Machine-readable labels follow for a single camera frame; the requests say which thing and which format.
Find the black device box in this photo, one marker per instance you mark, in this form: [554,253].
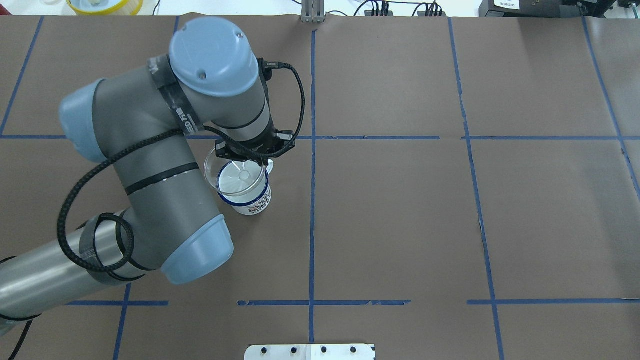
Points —
[561,9]

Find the black cable hub right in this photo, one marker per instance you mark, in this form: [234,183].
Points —
[429,10]

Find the clear glass funnel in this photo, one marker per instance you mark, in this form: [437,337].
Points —
[233,178]

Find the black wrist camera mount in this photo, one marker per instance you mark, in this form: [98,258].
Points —
[225,147]

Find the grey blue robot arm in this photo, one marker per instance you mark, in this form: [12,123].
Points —
[146,206]

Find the black cable hub left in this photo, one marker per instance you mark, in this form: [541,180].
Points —
[375,9]

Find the brown paper table cover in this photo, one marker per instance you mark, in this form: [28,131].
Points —
[463,189]

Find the white enamel mug blue rim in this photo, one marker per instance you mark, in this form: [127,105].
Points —
[255,201]

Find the white metal base plate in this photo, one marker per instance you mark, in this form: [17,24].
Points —
[323,351]

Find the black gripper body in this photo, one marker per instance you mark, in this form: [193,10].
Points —
[285,144]

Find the black cable hub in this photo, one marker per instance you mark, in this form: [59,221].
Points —
[375,9]
[429,10]

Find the yellow rimmed round bowl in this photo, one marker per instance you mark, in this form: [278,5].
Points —
[105,7]

